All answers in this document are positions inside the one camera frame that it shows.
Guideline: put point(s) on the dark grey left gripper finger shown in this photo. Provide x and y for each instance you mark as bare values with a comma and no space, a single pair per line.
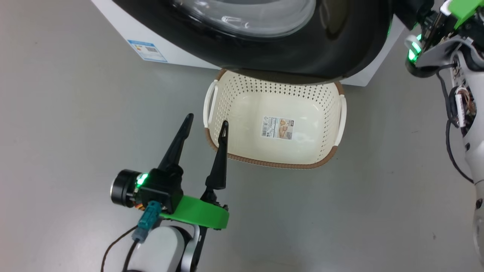
219,170
177,147

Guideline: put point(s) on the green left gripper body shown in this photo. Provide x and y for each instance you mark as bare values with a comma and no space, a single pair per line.
198,211

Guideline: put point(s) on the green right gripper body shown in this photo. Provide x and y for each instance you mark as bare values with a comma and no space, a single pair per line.
465,9

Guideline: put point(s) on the black round glass washer door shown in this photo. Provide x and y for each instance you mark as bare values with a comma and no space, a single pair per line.
287,53

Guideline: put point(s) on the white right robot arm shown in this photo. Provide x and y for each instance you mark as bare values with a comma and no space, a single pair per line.
477,158

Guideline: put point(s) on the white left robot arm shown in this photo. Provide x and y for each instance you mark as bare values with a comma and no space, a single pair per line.
162,249

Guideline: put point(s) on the cream perforated laundry basket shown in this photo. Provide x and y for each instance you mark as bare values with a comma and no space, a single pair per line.
242,117

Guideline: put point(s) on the white front-load washing machine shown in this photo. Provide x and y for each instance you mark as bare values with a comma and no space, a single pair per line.
181,49

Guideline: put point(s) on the paper product sticker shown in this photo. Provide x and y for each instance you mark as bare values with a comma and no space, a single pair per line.
278,127

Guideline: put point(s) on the blue energy label sticker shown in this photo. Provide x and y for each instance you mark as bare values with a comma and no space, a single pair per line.
147,51

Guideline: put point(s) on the black left wrist camera unit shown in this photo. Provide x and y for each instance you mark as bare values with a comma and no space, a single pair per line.
160,189

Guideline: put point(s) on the teal left camera connector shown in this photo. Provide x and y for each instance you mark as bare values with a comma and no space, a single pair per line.
147,221

